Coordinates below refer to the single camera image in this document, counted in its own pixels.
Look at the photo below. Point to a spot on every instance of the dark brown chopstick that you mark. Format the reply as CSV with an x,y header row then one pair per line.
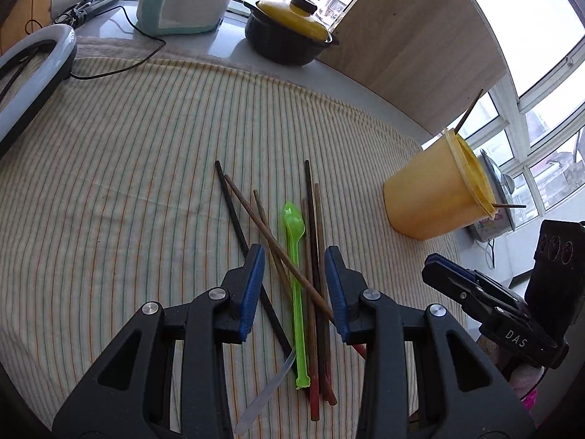
x,y
311,219

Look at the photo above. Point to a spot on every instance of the black chopstick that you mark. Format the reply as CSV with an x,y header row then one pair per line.
x,y
233,210

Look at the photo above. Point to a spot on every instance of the light wooden board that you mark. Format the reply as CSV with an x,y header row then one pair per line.
x,y
411,45

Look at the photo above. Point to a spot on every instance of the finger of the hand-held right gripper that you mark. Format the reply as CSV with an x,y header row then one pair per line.
x,y
461,283

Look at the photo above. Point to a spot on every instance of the brown wooden chopstick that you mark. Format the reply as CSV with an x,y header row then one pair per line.
x,y
318,219
512,205
265,219
272,238
470,109

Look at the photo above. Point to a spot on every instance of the striped cloth mat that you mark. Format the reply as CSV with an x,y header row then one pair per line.
x,y
137,169

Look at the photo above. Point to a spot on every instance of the floral white slow cooker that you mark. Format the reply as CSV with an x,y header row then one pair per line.
x,y
491,228

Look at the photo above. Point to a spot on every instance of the green plastic spoon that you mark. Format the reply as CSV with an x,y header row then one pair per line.
x,y
298,311

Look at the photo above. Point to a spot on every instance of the person's right forearm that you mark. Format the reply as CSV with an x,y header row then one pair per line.
x,y
525,402

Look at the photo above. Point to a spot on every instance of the yellow pot lid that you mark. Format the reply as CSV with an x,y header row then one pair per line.
x,y
283,13

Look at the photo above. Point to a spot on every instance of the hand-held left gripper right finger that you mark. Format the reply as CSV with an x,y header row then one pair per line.
x,y
336,288

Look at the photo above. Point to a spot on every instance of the mint green electric cooker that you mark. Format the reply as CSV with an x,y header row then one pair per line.
x,y
192,0

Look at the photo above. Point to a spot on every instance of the reddish brown chopstick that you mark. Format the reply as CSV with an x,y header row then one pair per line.
x,y
313,375

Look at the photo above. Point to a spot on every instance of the yellow plastic cup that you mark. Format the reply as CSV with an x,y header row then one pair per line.
x,y
425,192

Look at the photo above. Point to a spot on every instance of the clear plastic spoon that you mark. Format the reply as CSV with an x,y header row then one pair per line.
x,y
265,398

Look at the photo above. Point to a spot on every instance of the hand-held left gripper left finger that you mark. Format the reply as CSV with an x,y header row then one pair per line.
x,y
253,283

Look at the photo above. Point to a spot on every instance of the black clay pot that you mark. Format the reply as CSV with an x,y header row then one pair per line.
x,y
279,43

